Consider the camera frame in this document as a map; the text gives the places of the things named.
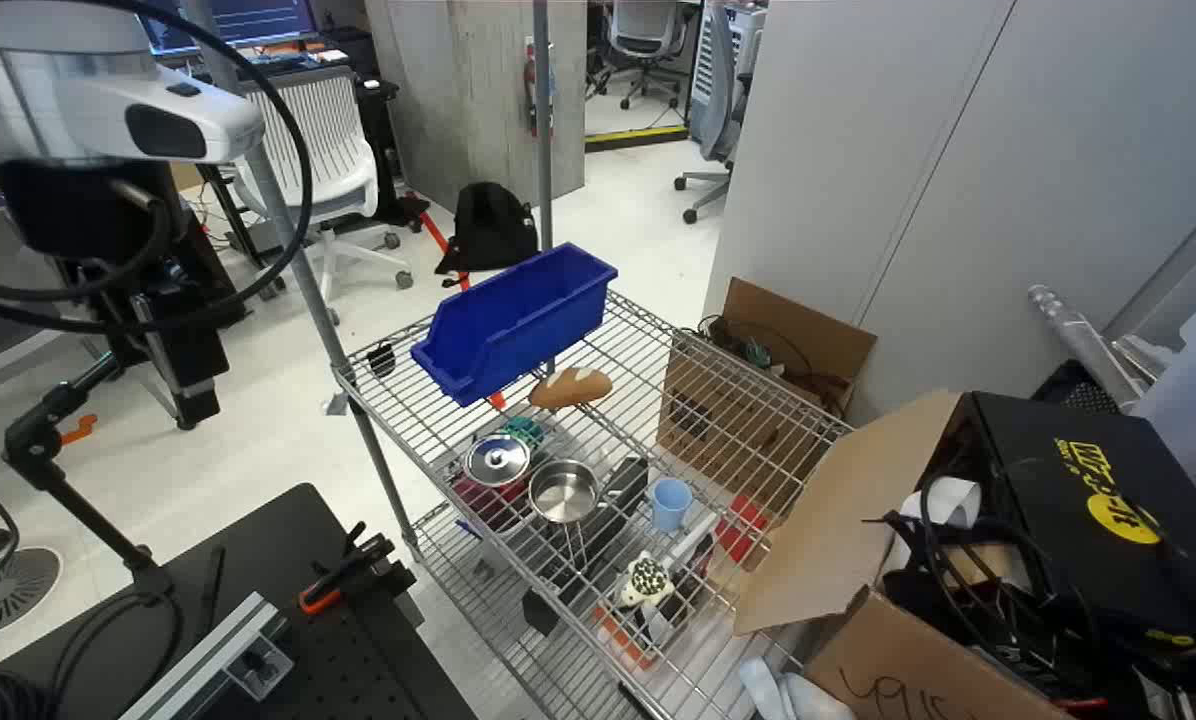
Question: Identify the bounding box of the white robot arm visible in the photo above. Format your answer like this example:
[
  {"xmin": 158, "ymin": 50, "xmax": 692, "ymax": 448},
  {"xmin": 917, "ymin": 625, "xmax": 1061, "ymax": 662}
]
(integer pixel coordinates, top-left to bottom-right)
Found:
[{"xmin": 0, "ymin": 0, "xmax": 265, "ymax": 165}]

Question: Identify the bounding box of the brown bread plush toy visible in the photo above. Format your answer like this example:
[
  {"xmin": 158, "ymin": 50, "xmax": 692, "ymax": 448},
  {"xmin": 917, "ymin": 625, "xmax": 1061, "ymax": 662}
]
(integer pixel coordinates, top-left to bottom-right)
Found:
[{"xmin": 529, "ymin": 369, "xmax": 612, "ymax": 411}]

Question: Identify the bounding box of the green turtle plush toy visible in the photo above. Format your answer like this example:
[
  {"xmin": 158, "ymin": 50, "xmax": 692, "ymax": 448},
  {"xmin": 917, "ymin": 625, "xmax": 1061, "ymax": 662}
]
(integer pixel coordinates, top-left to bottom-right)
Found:
[{"xmin": 500, "ymin": 411, "xmax": 546, "ymax": 448}]

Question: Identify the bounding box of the silver pan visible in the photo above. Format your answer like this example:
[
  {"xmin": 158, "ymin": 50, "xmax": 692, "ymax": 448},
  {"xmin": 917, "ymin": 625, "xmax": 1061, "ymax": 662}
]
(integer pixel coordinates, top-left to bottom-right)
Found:
[{"xmin": 529, "ymin": 466, "xmax": 599, "ymax": 526}]

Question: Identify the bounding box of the red toy block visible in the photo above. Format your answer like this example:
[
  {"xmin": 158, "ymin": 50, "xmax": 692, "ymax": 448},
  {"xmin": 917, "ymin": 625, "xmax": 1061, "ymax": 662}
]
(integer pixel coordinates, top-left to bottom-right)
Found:
[{"xmin": 714, "ymin": 498, "xmax": 765, "ymax": 566}]

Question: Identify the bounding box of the white patterned toy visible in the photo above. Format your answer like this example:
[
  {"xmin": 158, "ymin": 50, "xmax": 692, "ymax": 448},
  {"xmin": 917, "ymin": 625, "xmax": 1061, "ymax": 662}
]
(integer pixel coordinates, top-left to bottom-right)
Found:
[{"xmin": 618, "ymin": 551, "xmax": 684, "ymax": 612}]

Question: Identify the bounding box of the blue plastic bin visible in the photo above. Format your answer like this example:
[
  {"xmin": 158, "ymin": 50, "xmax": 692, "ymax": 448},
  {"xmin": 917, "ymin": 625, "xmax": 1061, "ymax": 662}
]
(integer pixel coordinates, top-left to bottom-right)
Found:
[{"xmin": 410, "ymin": 243, "xmax": 617, "ymax": 405}]

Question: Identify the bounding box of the silver pot lid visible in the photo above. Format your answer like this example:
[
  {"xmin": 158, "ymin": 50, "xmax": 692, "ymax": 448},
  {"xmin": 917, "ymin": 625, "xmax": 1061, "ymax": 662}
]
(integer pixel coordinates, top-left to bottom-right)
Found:
[{"xmin": 466, "ymin": 434, "xmax": 533, "ymax": 488}]

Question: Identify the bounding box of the light blue plastic cup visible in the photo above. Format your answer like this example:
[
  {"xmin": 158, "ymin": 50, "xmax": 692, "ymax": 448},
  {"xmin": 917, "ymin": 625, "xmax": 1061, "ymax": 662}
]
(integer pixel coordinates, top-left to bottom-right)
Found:
[{"xmin": 651, "ymin": 475, "xmax": 692, "ymax": 532}]

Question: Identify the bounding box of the flat cardboard box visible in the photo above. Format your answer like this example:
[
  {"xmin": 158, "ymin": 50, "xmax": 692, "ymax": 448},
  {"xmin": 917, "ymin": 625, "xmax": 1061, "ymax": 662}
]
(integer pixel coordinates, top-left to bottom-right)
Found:
[{"xmin": 657, "ymin": 276, "xmax": 874, "ymax": 521}]

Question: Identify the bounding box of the black backpack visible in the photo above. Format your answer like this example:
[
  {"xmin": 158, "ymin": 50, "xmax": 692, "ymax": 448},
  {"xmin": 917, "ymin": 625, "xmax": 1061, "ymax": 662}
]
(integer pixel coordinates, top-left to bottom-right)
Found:
[{"xmin": 440, "ymin": 179, "xmax": 537, "ymax": 272}]

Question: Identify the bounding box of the black orange clamp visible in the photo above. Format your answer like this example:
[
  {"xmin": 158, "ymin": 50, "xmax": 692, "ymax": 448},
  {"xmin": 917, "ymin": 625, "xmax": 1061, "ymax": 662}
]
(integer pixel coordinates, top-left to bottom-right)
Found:
[{"xmin": 295, "ymin": 528, "xmax": 416, "ymax": 620}]

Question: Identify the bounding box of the grey office chair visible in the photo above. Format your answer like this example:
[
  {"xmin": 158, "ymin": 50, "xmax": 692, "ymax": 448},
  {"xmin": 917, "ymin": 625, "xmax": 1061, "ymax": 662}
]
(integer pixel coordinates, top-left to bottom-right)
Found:
[{"xmin": 673, "ymin": 0, "xmax": 765, "ymax": 223}]

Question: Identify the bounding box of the white office chair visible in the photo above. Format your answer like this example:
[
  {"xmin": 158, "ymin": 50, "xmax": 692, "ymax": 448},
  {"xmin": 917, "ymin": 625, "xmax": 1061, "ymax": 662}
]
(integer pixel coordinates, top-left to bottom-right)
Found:
[{"xmin": 226, "ymin": 66, "xmax": 416, "ymax": 299}]

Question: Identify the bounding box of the large open cardboard box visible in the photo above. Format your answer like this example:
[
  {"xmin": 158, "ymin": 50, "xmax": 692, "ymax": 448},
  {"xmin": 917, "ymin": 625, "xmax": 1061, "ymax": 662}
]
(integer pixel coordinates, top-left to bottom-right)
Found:
[{"xmin": 727, "ymin": 384, "xmax": 1196, "ymax": 720}]

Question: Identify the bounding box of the black yellow bag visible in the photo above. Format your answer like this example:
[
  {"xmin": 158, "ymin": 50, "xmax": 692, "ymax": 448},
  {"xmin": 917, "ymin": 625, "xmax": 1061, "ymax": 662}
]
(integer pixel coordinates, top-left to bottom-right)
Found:
[{"xmin": 958, "ymin": 391, "xmax": 1196, "ymax": 663}]

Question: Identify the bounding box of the wire shelving rack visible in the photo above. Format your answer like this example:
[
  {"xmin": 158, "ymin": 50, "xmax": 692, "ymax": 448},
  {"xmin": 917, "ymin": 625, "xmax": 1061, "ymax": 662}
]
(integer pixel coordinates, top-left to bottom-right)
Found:
[{"xmin": 332, "ymin": 284, "xmax": 854, "ymax": 720}]

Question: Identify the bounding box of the black camera tripod stand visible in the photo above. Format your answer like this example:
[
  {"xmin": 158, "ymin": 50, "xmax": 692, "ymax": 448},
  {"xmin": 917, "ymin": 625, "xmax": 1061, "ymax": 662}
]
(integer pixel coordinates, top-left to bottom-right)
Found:
[{"xmin": 0, "ymin": 356, "xmax": 172, "ymax": 600}]

